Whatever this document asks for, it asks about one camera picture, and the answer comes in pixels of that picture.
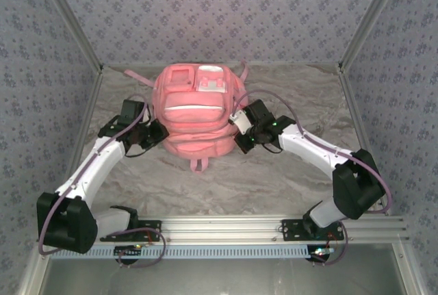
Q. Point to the aluminium corner post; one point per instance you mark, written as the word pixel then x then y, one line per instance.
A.
pixel 370 18
pixel 70 18

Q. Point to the aluminium front rail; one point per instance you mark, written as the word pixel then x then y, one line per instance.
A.
pixel 222 228

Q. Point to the grey metal panel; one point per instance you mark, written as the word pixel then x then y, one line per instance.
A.
pixel 222 278

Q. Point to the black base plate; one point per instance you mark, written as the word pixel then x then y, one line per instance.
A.
pixel 291 230
pixel 155 224

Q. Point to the aluminium left side rail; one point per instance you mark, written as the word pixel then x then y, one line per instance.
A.
pixel 92 96

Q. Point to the right small circuit board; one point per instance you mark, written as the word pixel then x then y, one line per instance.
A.
pixel 320 252

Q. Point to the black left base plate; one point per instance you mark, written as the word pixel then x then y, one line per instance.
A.
pixel 155 224

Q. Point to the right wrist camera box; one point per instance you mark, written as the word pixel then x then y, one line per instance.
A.
pixel 241 122

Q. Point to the pink backpack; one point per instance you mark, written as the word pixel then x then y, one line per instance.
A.
pixel 191 120

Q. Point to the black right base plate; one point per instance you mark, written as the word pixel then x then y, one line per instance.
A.
pixel 291 230

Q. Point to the aluminium right corner post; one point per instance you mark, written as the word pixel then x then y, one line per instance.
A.
pixel 370 18

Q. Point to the small circuit board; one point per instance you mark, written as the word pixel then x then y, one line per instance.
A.
pixel 320 252
pixel 128 251

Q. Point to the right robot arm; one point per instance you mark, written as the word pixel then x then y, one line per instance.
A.
pixel 356 185

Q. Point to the aluminium right side rail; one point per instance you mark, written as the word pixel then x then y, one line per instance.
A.
pixel 352 103

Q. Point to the aluminium rail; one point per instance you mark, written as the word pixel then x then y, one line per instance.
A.
pixel 92 96
pixel 222 228
pixel 352 103

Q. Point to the left small circuit board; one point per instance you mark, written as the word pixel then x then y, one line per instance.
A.
pixel 128 251

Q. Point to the aluminium left corner post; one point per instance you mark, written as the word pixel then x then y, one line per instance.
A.
pixel 70 18

